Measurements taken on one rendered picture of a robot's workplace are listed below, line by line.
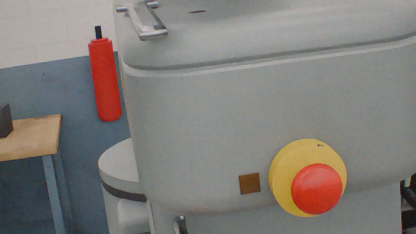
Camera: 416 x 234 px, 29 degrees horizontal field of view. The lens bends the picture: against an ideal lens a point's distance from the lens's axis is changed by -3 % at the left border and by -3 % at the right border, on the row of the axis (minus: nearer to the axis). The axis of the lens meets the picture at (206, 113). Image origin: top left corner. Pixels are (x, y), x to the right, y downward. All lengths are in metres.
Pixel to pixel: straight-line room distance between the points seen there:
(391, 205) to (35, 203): 4.61
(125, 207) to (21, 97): 3.83
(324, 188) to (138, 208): 0.74
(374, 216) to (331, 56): 0.21
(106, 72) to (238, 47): 4.34
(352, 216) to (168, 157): 0.22
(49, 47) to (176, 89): 4.47
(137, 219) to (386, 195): 0.58
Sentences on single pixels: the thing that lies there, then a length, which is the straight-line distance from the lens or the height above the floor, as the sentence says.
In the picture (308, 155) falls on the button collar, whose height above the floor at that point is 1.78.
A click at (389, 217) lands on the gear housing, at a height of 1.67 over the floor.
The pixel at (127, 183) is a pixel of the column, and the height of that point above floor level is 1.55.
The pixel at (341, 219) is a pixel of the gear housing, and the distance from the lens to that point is 0.79.
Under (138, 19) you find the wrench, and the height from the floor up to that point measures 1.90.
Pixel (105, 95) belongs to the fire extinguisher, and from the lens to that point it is 4.99.
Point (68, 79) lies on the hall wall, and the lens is 5.11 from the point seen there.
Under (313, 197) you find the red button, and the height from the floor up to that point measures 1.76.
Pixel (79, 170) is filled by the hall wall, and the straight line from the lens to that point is 5.25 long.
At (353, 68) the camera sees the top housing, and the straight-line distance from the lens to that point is 0.66.
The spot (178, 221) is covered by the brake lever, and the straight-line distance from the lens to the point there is 0.75.
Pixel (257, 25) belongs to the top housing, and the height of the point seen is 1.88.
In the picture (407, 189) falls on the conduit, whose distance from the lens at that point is 1.23.
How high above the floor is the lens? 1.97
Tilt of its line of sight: 14 degrees down
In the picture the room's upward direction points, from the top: 7 degrees counter-clockwise
